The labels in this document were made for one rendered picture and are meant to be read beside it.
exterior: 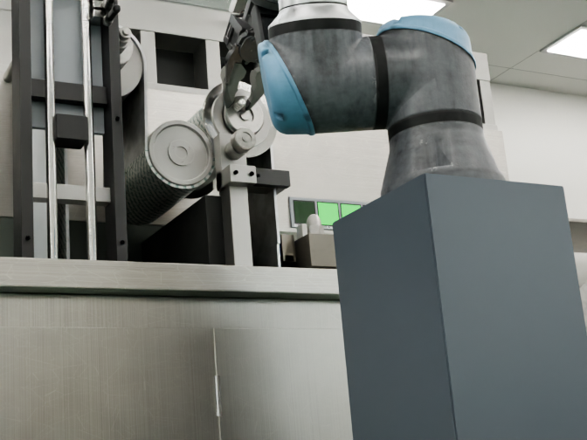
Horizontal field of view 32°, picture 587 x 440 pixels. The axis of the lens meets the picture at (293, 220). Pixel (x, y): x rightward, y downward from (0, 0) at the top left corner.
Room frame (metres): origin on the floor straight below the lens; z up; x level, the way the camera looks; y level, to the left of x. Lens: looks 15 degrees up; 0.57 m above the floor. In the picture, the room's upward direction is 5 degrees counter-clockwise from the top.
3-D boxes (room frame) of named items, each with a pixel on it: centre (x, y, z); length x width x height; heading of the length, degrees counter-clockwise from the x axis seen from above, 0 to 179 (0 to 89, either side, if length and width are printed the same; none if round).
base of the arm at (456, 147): (1.20, -0.18, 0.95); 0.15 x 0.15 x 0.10
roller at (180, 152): (1.81, 0.25, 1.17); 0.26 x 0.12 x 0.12; 29
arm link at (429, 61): (1.20, -0.18, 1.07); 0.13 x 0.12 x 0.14; 94
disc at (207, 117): (1.76, 0.08, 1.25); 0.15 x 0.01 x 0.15; 119
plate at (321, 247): (1.99, 0.00, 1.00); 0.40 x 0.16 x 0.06; 29
